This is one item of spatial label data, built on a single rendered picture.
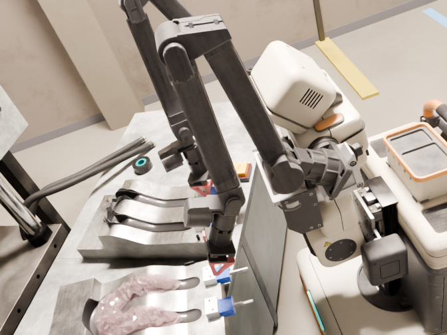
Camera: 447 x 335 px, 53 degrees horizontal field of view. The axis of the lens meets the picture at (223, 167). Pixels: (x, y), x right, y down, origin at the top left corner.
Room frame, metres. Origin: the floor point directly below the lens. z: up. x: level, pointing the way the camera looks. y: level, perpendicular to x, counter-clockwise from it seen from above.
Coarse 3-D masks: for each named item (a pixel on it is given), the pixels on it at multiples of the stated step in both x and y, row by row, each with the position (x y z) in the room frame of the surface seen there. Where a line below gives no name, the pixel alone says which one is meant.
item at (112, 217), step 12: (120, 192) 1.27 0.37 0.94; (132, 192) 1.26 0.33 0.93; (156, 204) 1.20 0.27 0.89; (168, 204) 1.19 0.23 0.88; (180, 204) 1.16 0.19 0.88; (108, 216) 1.23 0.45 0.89; (120, 216) 1.16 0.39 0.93; (144, 228) 1.11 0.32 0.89; (156, 228) 1.10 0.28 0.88; (168, 228) 1.08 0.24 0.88; (180, 228) 1.05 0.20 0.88
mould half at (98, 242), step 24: (144, 192) 1.25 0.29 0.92; (168, 192) 1.24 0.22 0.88; (192, 192) 1.19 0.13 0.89; (96, 216) 1.29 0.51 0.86; (144, 216) 1.15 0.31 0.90; (168, 216) 1.13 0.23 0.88; (96, 240) 1.17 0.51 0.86; (120, 240) 1.08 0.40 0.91; (144, 240) 1.06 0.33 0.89; (168, 240) 1.02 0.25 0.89; (192, 240) 0.98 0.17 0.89
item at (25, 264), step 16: (48, 224) 1.45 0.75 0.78; (0, 240) 1.47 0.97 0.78; (16, 240) 1.43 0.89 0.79; (48, 240) 1.36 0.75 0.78; (64, 240) 1.39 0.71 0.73; (0, 256) 1.37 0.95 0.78; (16, 256) 1.34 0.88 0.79; (32, 256) 1.30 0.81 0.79; (48, 256) 1.30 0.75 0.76; (0, 272) 1.28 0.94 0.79; (16, 272) 1.25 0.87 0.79; (32, 272) 1.22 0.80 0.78; (0, 288) 1.20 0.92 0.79; (16, 288) 1.17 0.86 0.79; (32, 288) 1.17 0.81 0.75; (0, 304) 1.12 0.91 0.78; (16, 304) 1.10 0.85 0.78; (0, 320) 1.05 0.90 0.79; (16, 320) 1.06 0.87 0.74
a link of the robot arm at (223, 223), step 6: (216, 216) 0.76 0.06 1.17; (222, 216) 0.74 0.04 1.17; (228, 216) 0.74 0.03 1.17; (234, 216) 0.74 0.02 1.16; (216, 222) 0.75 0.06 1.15; (222, 222) 0.74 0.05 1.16; (228, 222) 0.74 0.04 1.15; (234, 222) 0.75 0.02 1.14; (222, 228) 0.74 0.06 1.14; (228, 228) 0.74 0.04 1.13
